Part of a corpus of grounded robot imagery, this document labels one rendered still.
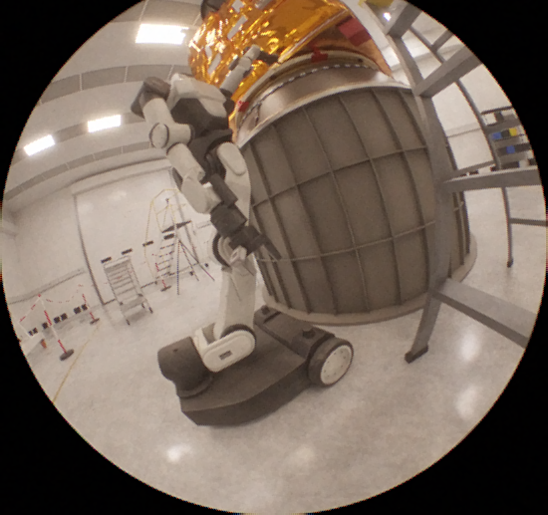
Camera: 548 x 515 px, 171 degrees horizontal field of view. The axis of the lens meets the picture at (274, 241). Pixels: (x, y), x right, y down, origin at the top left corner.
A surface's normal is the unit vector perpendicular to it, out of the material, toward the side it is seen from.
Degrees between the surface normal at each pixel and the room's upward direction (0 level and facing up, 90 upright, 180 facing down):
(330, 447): 0
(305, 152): 90
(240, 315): 90
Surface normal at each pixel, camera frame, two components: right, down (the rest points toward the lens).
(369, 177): -0.30, 0.22
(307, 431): -0.33, -0.94
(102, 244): 0.64, -0.14
